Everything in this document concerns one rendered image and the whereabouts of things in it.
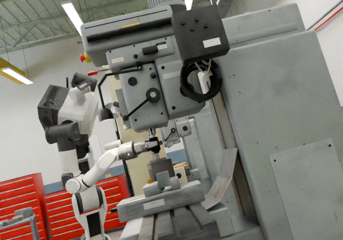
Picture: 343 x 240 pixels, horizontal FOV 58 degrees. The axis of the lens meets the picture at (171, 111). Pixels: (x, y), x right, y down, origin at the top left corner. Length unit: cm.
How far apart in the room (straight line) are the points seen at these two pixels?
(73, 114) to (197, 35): 85
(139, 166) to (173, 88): 191
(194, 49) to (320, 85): 62
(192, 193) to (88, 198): 95
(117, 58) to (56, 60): 1014
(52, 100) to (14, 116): 988
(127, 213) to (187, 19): 82
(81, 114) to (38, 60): 1012
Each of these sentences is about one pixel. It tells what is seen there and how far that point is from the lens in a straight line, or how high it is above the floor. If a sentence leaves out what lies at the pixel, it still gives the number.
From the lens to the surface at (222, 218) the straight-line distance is 146.
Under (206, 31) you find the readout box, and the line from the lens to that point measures 132.
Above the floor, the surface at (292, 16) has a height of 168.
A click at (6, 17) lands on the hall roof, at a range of 1061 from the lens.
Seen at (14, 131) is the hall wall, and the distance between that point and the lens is 1166.
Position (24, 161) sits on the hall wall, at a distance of 1147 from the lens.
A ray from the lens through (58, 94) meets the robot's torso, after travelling 190.
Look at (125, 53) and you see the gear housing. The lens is 154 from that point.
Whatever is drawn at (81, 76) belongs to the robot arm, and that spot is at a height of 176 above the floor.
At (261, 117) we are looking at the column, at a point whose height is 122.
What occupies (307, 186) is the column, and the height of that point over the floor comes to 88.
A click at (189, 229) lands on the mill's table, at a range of 92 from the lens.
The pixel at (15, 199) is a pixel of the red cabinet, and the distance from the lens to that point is 674.
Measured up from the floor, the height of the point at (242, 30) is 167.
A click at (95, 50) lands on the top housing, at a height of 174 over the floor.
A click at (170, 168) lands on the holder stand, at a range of 178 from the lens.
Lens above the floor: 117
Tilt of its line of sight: 7 degrees up
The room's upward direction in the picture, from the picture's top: 15 degrees counter-clockwise
